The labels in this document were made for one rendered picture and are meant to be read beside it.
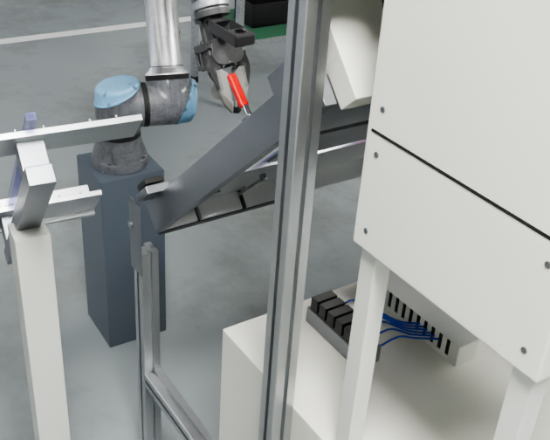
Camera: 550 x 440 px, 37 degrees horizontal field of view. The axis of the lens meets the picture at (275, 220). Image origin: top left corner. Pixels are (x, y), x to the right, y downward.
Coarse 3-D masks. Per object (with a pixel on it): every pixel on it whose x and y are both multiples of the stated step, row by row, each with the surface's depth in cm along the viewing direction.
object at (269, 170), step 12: (348, 144) 170; (360, 144) 173; (324, 156) 173; (336, 156) 179; (348, 156) 185; (360, 156) 191; (252, 168) 159; (264, 168) 162; (276, 168) 167; (240, 180) 166; (252, 180) 171; (264, 180) 167; (216, 192) 161; (228, 192) 176
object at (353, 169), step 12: (324, 168) 189; (336, 168) 191; (348, 168) 192; (360, 168) 194; (324, 180) 188; (336, 180) 190; (252, 192) 179; (264, 192) 181; (204, 204) 173; (216, 204) 175; (228, 204) 176; (240, 204) 177; (252, 204) 179; (192, 216) 171; (204, 216) 173; (216, 216) 175; (168, 228) 169
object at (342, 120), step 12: (336, 108) 130; (348, 108) 133; (360, 108) 136; (324, 120) 136; (336, 120) 140; (348, 120) 143; (360, 120) 147; (324, 132) 126; (336, 132) 129; (348, 132) 132; (360, 132) 136; (324, 144) 136; (336, 144) 140; (276, 156) 132
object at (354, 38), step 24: (336, 0) 107; (360, 0) 108; (336, 24) 106; (360, 24) 107; (336, 48) 105; (360, 48) 106; (336, 72) 106; (360, 72) 105; (336, 96) 108; (360, 96) 104
